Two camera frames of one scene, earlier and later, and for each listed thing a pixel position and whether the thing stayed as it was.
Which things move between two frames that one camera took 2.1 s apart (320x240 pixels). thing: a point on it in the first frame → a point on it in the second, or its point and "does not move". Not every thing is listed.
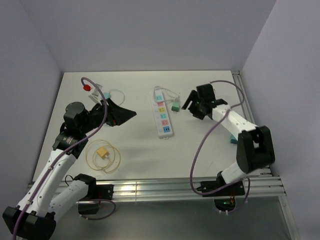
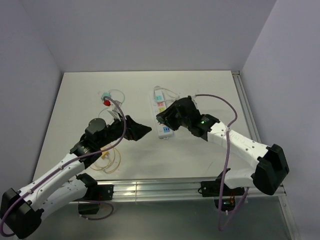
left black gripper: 116,115 → 134,130
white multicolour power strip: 164,128 does not move
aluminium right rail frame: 253,171 does not move
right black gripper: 191,97 → 169,114
